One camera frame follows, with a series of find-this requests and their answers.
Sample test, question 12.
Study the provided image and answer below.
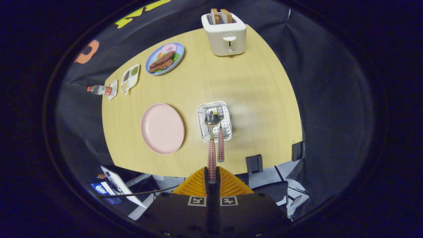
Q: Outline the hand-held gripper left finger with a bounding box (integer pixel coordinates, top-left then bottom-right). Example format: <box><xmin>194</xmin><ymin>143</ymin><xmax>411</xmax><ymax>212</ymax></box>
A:
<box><xmin>135</xmin><ymin>166</ymin><xmax>212</xmax><ymax>238</ymax></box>

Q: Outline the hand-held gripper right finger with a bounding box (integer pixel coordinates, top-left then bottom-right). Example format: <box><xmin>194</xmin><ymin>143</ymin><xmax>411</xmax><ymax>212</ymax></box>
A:
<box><xmin>214</xmin><ymin>166</ymin><xmax>291</xmax><ymax>238</ymax></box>

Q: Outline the spoon with checked handle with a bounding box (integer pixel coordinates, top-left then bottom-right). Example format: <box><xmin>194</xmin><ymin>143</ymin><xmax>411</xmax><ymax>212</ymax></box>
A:
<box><xmin>204</xmin><ymin>111</ymin><xmax>221</xmax><ymax>184</ymax></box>

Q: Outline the fork with checked handle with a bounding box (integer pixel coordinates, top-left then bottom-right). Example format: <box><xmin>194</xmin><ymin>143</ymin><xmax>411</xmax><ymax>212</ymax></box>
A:
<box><xmin>216</xmin><ymin>107</ymin><xmax>226</xmax><ymax>163</ymax></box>

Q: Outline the black table clamp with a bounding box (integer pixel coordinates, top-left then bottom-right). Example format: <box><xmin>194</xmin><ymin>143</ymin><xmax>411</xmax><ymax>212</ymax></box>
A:
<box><xmin>291</xmin><ymin>141</ymin><xmax>304</xmax><ymax>162</ymax></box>
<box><xmin>246</xmin><ymin>154</ymin><xmax>263</xmax><ymax>174</ymax></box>

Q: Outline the white flat panel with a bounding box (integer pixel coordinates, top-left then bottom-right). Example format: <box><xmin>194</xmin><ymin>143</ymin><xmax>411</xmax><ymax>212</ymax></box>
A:
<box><xmin>101</xmin><ymin>166</ymin><xmax>147</xmax><ymax>209</ymax></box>

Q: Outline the pink plate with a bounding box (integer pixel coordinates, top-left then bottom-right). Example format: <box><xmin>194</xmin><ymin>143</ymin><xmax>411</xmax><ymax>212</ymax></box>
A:
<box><xmin>140</xmin><ymin>103</ymin><xmax>185</xmax><ymax>155</ymax></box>

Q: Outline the lit blue screen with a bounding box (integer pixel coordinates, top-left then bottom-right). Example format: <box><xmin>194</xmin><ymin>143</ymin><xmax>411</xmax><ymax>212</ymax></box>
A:
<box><xmin>91</xmin><ymin>182</ymin><xmax>121</xmax><ymax>204</ymax></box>

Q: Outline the brown sausage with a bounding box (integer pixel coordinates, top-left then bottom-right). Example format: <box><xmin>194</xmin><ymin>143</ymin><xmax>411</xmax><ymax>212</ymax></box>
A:
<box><xmin>149</xmin><ymin>51</ymin><xmax>176</xmax><ymax>69</ymax></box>
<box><xmin>149</xmin><ymin>59</ymin><xmax>174</xmax><ymax>73</ymax></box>

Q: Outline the white divided condiment tray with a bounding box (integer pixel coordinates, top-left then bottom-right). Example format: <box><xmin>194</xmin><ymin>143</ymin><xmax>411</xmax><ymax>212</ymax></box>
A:
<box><xmin>120</xmin><ymin>64</ymin><xmax>140</xmax><ymax>95</ymax></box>

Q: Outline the small white square coaster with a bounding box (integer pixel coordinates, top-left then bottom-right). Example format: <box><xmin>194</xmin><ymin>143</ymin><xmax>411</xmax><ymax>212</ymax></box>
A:
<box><xmin>107</xmin><ymin>79</ymin><xmax>118</xmax><ymax>101</ymax></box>

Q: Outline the black backdrop cloth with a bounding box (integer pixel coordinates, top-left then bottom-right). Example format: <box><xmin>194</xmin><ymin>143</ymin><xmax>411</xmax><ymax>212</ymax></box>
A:
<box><xmin>55</xmin><ymin>0</ymin><xmax>375</xmax><ymax>212</ymax></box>

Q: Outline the blue plate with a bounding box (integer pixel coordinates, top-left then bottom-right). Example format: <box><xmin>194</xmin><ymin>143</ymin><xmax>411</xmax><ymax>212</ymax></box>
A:
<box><xmin>145</xmin><ymin>42</ymin><xmax>185</xmax><ymax>76</ymax></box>

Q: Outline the clear bottle with red cap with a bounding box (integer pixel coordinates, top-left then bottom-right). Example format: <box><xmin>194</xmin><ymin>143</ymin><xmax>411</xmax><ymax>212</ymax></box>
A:
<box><xmin>87</xmin><ymin>85</ymin><xmax>113</xmax><ymax>96</ymax></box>

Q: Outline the white toaster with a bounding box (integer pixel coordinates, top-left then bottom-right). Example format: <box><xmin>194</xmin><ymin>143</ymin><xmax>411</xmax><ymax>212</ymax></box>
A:
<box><xmin>201</xmin><ymin>13</ymin><xmax>247</xmax><ymax>57</ymax></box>

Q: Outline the thin black cable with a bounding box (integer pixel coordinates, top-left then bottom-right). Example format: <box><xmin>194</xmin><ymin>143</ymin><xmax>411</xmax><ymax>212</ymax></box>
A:
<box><xmin>99</xmin><ymin>185</ymin><xmax>179</xmax><ymax>198</ymax></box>

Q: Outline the metal wire basket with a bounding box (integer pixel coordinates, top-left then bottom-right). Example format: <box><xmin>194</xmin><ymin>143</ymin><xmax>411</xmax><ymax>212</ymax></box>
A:
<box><xmin>197</xmin><ymin>101</ymin><xmax>233</xmax><ymax>143</ymax></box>

